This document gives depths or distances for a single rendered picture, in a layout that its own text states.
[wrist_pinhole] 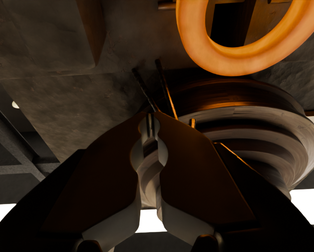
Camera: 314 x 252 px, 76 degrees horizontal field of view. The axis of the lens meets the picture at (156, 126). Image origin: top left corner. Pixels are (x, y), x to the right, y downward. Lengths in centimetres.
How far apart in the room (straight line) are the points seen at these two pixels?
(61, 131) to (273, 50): 55
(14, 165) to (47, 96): 588
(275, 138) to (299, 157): 10
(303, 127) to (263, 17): 20
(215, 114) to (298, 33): 15
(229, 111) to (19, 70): 38
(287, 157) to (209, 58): 25
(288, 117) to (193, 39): 22
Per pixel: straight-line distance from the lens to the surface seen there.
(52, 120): 62
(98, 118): 57
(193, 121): 28
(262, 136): 40
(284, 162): 46
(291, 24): 34
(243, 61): 33
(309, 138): 49
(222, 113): 35
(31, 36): 28
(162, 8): 33
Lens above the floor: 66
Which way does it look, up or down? 48 degrees up
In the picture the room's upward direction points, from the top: 176 degrees clockwise
